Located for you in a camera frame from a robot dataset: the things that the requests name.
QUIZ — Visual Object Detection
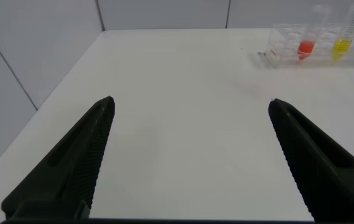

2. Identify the clear plastic test tube rack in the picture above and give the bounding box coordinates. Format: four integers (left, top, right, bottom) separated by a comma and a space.
265, 23, 354, 68

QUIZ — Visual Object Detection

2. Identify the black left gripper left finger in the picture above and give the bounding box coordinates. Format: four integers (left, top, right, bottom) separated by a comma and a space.
1, 95, 116, 220

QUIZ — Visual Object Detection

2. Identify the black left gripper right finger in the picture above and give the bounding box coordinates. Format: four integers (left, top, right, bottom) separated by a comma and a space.
268, 98, 354, 222

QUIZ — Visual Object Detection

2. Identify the yellow pigment test tube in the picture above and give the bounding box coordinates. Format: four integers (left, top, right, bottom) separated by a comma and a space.
331, 3, 354, 62

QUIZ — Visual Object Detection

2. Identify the red pigment test tube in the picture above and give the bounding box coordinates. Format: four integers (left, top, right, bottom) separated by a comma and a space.
297, 4, 332, 62

